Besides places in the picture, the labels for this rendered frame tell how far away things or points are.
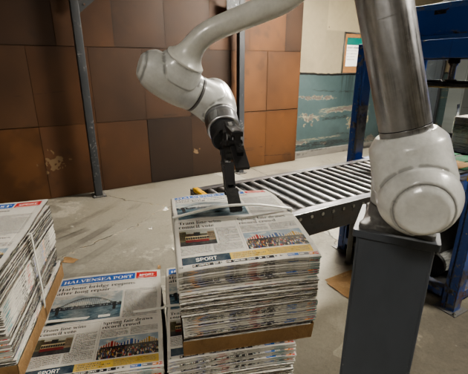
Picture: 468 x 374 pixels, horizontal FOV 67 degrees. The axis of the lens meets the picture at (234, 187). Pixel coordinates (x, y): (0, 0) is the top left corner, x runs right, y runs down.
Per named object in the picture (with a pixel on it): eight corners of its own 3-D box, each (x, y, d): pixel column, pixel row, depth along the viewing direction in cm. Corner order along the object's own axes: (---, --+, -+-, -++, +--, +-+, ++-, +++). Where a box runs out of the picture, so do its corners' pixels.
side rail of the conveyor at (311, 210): (244, 255, 144) (244, 228, 140) (238, 249, 148) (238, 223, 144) (441, 197, 206) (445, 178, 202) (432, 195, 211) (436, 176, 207)
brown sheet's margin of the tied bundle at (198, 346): (311, 338, 79) (314, 323, 77) (183, 357, 74) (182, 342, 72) (288, 288, 93) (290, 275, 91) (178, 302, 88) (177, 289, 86)
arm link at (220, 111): (235, 130, 101) (239, 144, 97) (203, 131, 99) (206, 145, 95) (238, 103, 94) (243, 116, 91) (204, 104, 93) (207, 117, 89)
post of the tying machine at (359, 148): (344, 251, 284) (368, 43, 234) (336, 246, 291) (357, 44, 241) (351, 248, 288) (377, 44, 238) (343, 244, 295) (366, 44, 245)
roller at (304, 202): (321, 205, 164) (319, 214, 166) (264, 178, 203) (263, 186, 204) (313, 206, 162) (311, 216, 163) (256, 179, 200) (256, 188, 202)
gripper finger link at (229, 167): (220, 148, 89) (219, 148, 90) (223, 192, 88) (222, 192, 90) (235, 147, 89) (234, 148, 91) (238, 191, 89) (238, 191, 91)
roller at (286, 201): (301, 219, 160) (301, 208, 159) (247, 189, 199) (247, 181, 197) (309, 217, 163) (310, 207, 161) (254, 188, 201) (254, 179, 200)
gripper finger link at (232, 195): (225, 188, 88) (225, 190, 88) (230, 210, 83) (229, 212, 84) (237, 187, 88) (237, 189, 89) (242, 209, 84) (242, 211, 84)
